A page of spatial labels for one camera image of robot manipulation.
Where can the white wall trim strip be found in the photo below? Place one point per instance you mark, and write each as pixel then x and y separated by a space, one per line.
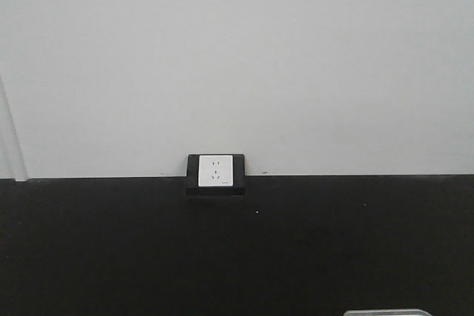
pixel 12 160

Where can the silver metal tray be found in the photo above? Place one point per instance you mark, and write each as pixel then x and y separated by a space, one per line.
pixel 387 312

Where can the black socket box white outlet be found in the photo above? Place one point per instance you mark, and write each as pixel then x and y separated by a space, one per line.
pixel 218 175

